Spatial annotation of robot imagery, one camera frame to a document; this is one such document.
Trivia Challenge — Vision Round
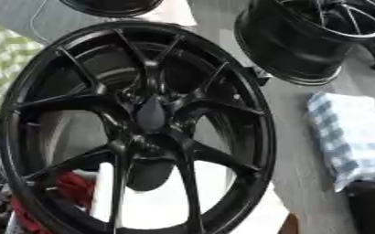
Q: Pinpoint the green white checked cloth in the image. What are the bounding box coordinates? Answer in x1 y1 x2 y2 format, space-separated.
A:
0 19 47 142

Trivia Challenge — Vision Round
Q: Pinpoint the black box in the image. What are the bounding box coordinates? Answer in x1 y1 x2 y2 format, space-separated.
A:
344 180 375 234

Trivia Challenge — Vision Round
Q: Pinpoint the thin white cable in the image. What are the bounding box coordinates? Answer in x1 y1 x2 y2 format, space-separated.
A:
28 0 53 46

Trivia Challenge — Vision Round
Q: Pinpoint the black round wheel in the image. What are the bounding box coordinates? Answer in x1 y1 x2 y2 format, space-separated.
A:
58 0 166 18

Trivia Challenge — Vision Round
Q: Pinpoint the blue white checked cloth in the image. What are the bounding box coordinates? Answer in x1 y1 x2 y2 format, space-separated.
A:
305 90 375 194

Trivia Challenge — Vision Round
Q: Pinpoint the large black spoked wheel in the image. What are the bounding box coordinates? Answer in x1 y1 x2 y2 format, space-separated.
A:
0 19 279 234

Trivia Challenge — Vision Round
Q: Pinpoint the black wheel rim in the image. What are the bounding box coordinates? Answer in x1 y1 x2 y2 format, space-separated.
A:
233 0 375 87

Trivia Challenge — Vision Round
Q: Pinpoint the red cloth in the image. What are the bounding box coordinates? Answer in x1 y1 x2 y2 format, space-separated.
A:
8 171 98 234

